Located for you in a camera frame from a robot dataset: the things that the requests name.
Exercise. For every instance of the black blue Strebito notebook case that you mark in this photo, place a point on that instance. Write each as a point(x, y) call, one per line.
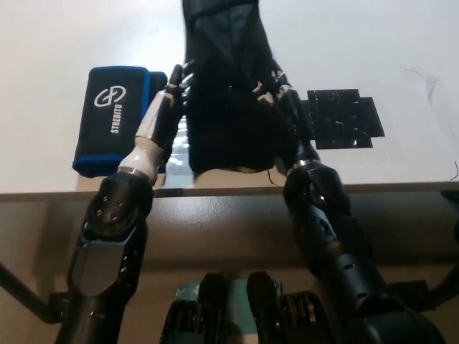
point(114, 118)

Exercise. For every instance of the black table leg brace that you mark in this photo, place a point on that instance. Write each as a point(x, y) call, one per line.
point(25, 288)
point(444, 288)

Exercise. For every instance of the dark green lunch bag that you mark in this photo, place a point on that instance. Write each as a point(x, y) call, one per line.
point(229, 118)

